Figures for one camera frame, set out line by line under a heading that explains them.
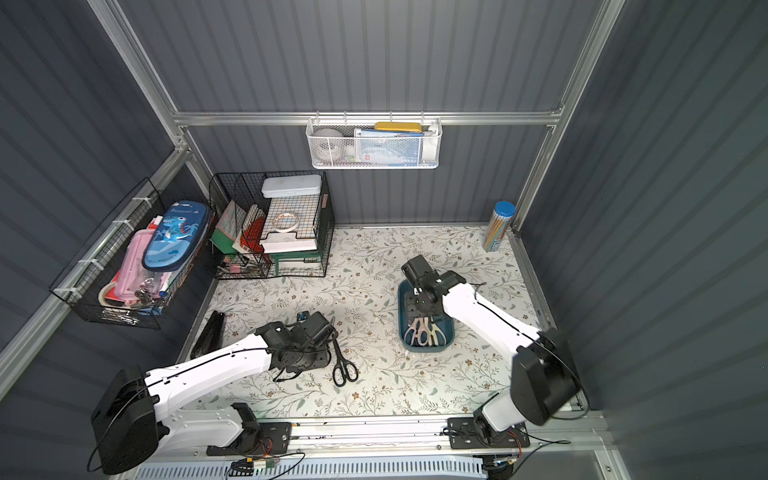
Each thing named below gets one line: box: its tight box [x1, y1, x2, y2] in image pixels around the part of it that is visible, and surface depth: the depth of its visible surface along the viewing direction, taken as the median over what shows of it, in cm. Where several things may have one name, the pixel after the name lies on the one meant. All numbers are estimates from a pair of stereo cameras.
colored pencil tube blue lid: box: [483, 201, 517, 252], surface depth 105 cm
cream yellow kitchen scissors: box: [424, 316, 447, 346], surface depth 92 cm
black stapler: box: [190, 310, 225, 360], surface depth 91 cm
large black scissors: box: [331, 331, 359, 387], surface depth 86 cm
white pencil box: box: [261, 174, 322, 199], surface depth 104 cm
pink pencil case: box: [114, 228, 156, 304], surface depth 70 cm
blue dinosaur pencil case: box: [142, 200, 212, 272], surface depth 71 cm
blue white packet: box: [354, 129, 424, 167], surface depth 89 cm
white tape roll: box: [312, 128, 345, 162], surface depth 88 cm
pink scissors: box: [404, 317, 429, 346], surface depth 91 cm
